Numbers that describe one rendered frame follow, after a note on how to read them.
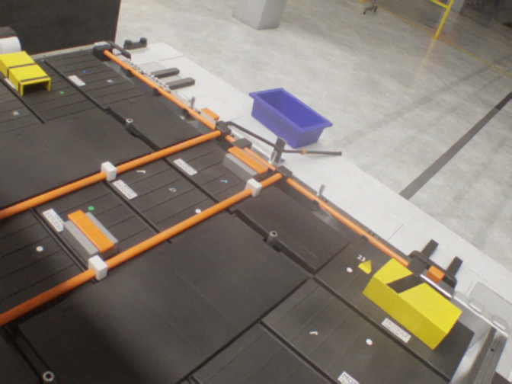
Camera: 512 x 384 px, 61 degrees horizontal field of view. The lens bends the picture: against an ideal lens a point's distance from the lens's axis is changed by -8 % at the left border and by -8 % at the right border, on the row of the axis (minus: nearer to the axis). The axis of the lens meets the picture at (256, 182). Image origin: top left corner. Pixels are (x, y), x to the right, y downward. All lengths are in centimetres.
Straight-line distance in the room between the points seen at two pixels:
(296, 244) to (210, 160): 26
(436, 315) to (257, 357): 30
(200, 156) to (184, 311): 40
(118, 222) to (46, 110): 37
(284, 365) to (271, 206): 33
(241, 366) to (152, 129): 55
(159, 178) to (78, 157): 16
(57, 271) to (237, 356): 28
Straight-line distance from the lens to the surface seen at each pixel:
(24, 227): 77
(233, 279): 73
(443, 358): 81
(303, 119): 154
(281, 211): 88
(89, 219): 74
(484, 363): 88
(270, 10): 525
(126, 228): 78
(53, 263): 72
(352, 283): 82
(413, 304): 78
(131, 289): 68
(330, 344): 72
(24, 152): 91
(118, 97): 113
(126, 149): 94
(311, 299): 76
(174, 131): 102
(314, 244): 84
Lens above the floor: 154
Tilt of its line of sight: 35 degrees down
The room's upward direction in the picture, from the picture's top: 19 degrees clockwise
